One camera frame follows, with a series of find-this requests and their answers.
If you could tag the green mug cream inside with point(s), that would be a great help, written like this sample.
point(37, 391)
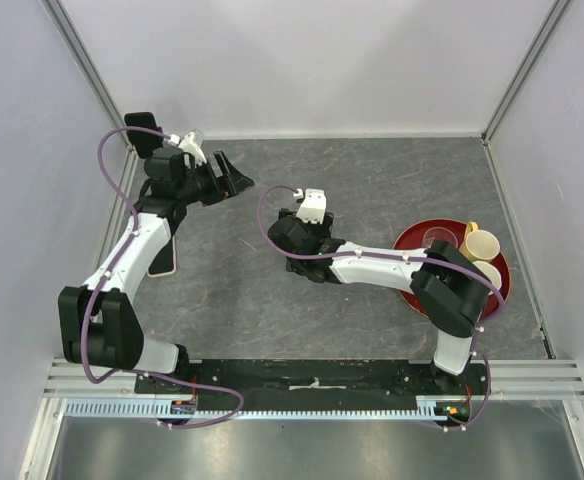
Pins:
point(491, 272)

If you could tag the aluminium frame post right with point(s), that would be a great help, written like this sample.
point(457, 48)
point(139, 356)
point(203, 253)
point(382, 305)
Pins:
point(535, 50)

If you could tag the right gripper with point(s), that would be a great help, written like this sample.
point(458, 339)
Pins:
point(324, 228)

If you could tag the yellow mug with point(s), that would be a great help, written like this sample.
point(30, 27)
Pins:
point(479, 244)

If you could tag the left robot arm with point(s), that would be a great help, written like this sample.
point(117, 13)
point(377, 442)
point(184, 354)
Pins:
point(99, 326)

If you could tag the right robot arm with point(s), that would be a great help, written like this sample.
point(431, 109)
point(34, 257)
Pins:
point(452, 292)

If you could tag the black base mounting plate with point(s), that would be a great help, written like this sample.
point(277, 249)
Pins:
point(279, 378)

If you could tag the clear glass cup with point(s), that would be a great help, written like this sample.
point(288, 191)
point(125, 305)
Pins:
point(438, 233)

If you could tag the slotted cable duct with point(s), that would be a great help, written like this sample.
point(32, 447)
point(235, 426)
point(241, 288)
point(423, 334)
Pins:
point(167, 409)

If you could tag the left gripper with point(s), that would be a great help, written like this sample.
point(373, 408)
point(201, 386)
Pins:
point(235, 179)

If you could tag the black phone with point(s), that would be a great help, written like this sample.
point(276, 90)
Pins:
point(143, 142)

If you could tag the round base phone stand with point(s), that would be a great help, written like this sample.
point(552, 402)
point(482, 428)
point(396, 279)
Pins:
point(311, 270)

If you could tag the red round tray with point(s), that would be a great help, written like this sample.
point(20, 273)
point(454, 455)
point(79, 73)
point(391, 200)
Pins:
point(454, 232)

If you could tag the phone with beige case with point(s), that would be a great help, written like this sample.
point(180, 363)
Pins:
point(165, 263)

